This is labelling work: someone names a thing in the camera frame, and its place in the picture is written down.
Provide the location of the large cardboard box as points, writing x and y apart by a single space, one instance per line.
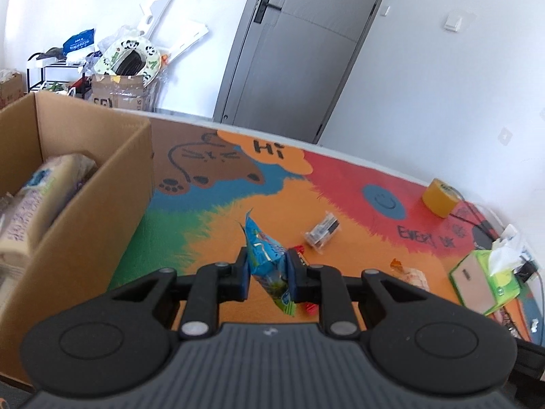
85 230

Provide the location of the taped cardboard box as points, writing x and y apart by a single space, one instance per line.
121 93

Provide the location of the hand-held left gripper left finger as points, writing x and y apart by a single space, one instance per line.
244 272

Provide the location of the grey door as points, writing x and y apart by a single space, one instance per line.
298 51

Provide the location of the long white perforated board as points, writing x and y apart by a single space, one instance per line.
164 0

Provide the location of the green tissue box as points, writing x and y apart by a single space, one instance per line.
477 283

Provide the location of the yellow tape roll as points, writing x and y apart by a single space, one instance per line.
438 198

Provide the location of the cream orange striped snack packet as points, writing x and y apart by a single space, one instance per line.
412 276

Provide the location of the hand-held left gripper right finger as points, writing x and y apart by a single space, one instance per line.
293 275

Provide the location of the small white wall switch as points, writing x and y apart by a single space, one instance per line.
385 10

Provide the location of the short white board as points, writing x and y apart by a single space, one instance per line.
189 38

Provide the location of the white wall socket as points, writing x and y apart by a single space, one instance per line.
506 135

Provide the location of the blue snack packet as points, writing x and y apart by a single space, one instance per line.
266 264

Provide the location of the colourful printed table mat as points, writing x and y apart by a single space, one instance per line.
340 179

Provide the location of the blue plastic bag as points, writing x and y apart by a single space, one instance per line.
78 42

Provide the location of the large white bread packet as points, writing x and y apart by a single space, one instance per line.
47 191

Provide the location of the small clear black snack packet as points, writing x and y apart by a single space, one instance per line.
322 231

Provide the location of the small cardboard box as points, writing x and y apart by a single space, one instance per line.
10 91

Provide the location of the orange red snack packet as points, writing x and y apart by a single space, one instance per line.
309 307

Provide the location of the white light switch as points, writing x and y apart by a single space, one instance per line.
453 22

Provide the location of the black shoe rack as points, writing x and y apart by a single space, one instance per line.
36 66

